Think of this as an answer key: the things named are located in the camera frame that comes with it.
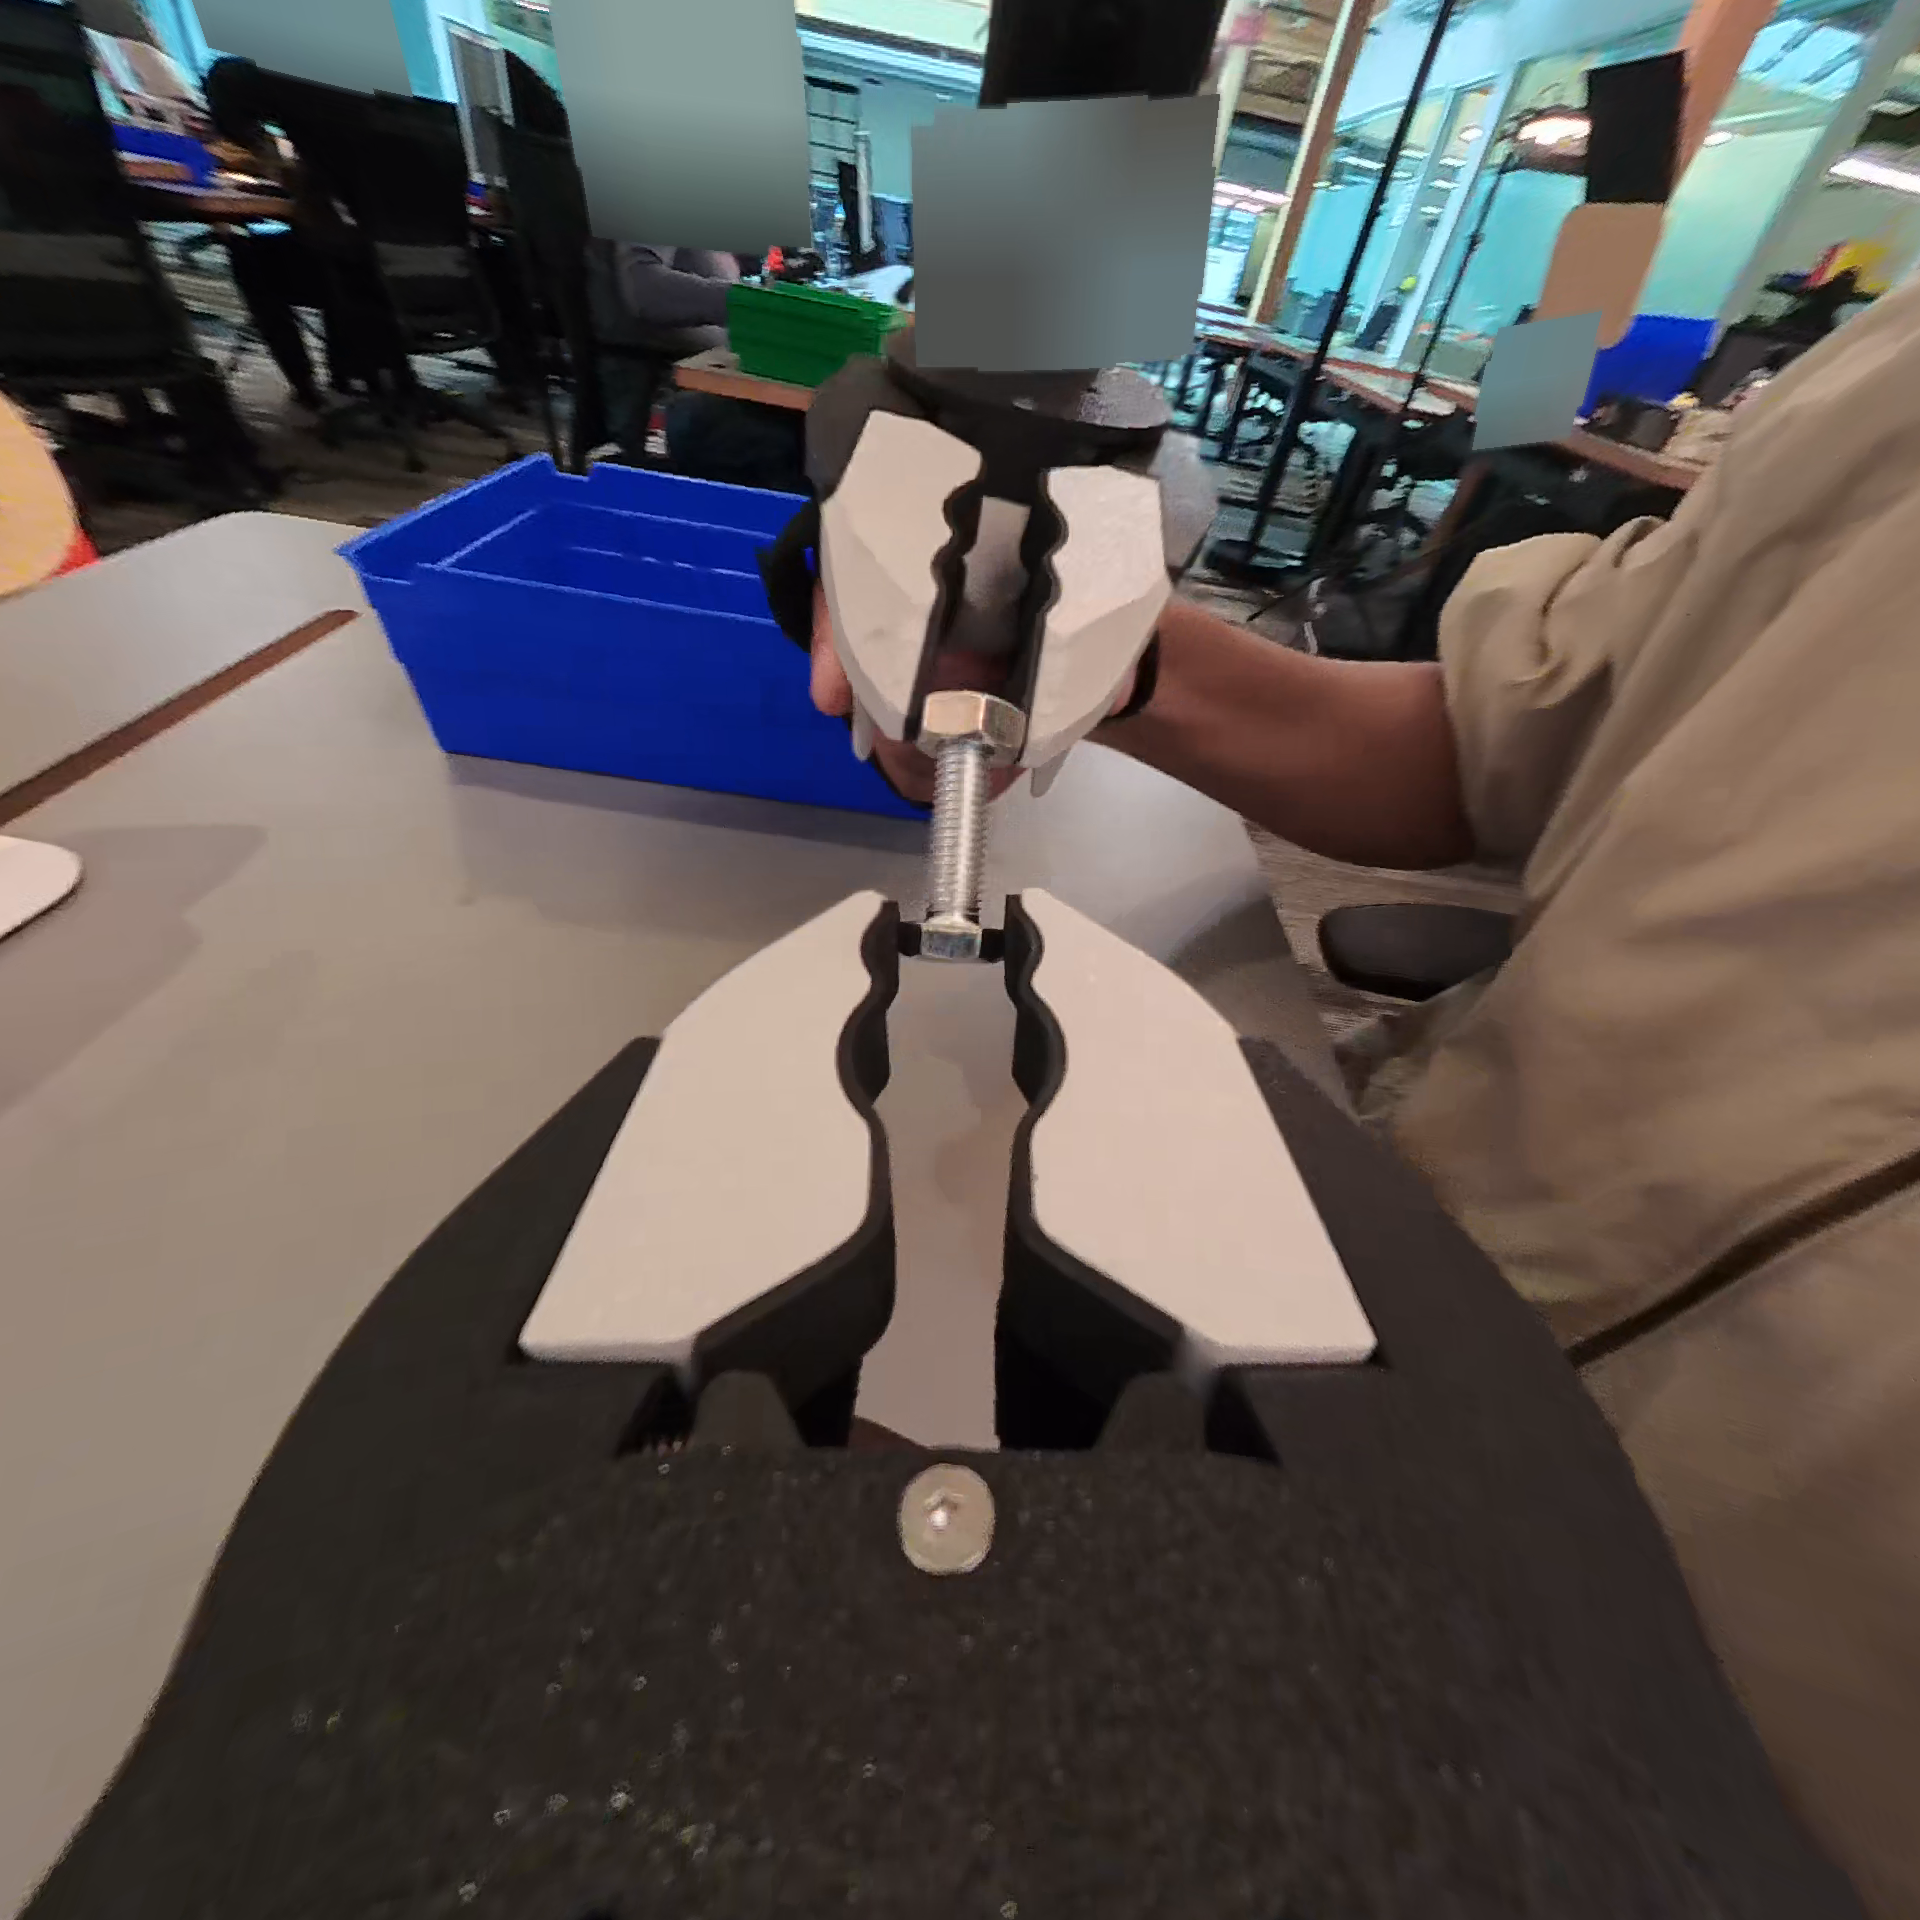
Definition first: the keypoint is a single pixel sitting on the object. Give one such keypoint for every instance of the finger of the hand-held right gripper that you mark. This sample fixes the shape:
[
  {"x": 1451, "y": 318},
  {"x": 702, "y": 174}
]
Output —
[
  {"x": 894, "y": 571},
  {"x": 1105, "y": 601}
]

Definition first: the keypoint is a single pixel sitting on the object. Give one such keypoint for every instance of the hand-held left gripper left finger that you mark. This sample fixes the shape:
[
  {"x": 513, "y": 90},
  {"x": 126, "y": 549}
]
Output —
[{"x": 721, "y": 1201}]

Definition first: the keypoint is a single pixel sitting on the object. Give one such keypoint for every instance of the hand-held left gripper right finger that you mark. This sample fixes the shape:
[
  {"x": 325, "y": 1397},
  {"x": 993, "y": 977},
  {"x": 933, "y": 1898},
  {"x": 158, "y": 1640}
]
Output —
[{"x": 1187, "y": 1201}]

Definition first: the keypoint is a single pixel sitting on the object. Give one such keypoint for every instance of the steel hex nut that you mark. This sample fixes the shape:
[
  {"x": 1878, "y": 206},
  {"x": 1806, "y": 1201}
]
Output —
[{"x": 978, "y": 722}]

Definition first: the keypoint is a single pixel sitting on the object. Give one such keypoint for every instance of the steel hex bolt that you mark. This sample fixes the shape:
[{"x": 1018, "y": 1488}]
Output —
[{"x": 957, "y": 856}]

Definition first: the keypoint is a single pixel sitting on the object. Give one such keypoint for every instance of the person's right hand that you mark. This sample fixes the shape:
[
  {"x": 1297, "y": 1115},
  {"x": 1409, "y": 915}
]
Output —
[{"x": 835, "y": 685}]

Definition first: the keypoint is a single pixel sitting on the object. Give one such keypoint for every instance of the green crate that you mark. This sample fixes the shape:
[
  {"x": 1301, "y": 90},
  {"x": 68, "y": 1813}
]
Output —
[{"x": 812, "y": 331}]

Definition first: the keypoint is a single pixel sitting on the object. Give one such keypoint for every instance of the blue plastic bin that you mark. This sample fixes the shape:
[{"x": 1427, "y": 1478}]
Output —
[{"x": 603, "y": 632}]

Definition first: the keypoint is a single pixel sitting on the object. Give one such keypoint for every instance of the instruction board on white stand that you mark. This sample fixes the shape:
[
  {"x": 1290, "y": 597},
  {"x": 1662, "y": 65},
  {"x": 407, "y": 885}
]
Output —
[{"x": 27, "y": 885}]

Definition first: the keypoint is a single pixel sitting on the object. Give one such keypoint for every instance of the black office chair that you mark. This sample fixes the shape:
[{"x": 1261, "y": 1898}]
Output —
[{"x": 123, "y": 301}]

